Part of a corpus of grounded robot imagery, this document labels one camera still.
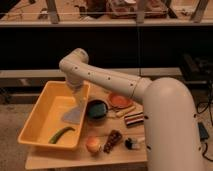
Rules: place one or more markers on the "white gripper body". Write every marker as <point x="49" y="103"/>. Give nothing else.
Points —
<point x="79" y="96"/>

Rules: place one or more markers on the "dark bowl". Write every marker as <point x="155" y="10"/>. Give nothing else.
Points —
<point x="96" y="102"/>

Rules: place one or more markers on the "wooden table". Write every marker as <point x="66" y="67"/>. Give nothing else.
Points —
<point x="46" y="158"/>

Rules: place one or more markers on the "brown grape bunch toy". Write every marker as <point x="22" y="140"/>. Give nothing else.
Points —
<point x="114" y="138"/>

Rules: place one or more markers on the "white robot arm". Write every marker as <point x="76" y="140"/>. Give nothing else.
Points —
<point x="170" y="117"/>

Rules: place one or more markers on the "orange peach toy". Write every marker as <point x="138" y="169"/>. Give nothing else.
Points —
<point x="93" y="144"/>

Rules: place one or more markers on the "grey-blue towel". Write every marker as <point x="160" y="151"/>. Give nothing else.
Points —
<point x="72" y="116"/>

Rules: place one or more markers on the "white handled dish brush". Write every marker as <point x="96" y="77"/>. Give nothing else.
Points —
<point x="134" y="143"/>

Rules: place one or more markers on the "green chili pepper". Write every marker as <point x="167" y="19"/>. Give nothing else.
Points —
<point x="59" y="134"/>

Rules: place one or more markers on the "orange plastic bowl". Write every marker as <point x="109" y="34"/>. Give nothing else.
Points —
<point x="119" y="101"/>

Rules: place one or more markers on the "striped layered cake toy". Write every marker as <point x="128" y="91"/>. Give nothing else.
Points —
<point x="133" y="119"/>

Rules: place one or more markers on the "yellow banana toy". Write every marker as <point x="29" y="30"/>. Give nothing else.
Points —
<point x="124" y="111"/>

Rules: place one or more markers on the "black foot pedal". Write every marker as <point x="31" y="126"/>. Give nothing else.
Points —
<point x="203" y="132"/>

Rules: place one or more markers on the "yellow plastic bin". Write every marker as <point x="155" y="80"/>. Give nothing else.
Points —
<point x="44" y="120"/>

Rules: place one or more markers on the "green sponge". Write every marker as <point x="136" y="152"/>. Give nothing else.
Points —
<point x="97" y="110"/>

